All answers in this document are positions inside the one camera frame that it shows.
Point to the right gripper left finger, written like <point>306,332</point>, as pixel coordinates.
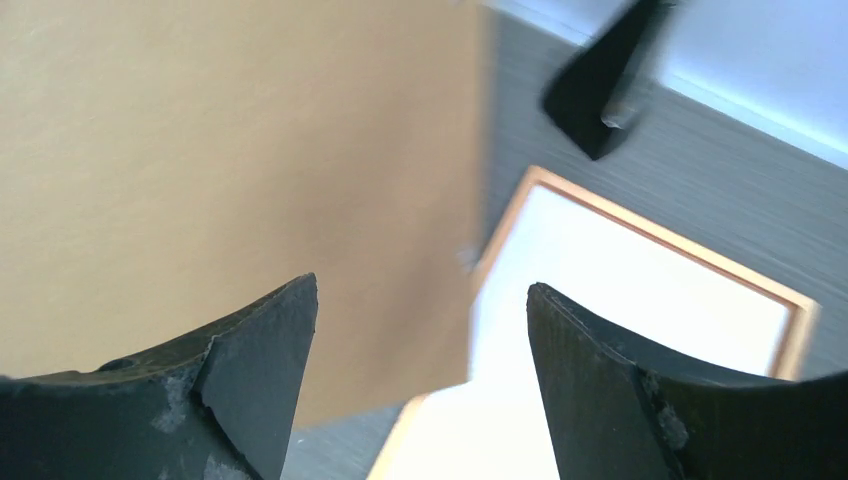
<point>215,403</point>

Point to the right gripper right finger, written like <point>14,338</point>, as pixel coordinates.
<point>621,406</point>

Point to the building and sky photo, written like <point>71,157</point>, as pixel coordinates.
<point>596,285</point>

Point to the orange wooden picture frame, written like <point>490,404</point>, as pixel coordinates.
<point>662,238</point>

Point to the brown cardboard backing board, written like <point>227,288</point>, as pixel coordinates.
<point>165,163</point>

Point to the black metronome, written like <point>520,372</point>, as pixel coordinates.
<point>600,95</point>

